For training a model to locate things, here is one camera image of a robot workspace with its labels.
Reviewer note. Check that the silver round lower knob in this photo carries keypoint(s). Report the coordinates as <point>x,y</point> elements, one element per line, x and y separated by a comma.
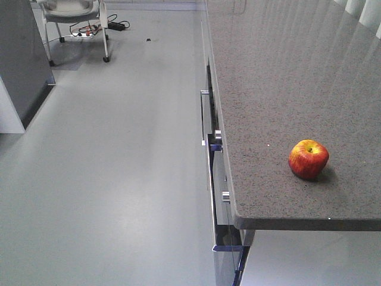
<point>225,196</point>

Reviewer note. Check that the white wheeled chair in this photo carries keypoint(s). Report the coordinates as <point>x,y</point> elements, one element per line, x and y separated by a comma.
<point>71,12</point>

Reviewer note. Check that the dark grey cabinet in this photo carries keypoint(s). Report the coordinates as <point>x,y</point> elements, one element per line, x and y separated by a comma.
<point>26,76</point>

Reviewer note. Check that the silver cabinet door handle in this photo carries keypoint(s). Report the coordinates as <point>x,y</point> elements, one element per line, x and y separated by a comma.
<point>203,93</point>

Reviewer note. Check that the grey speckled kitchen counter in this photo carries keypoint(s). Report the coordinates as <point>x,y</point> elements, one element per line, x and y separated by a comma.
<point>284,71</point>

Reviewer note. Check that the white power strip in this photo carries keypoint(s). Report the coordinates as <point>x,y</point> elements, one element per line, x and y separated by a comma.
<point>83,36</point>

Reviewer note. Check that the red yellow apple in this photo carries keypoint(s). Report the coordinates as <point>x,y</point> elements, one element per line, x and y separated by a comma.
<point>308,158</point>

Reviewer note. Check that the black power adapter with cables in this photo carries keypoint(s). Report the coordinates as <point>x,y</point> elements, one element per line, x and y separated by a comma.
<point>94,29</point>

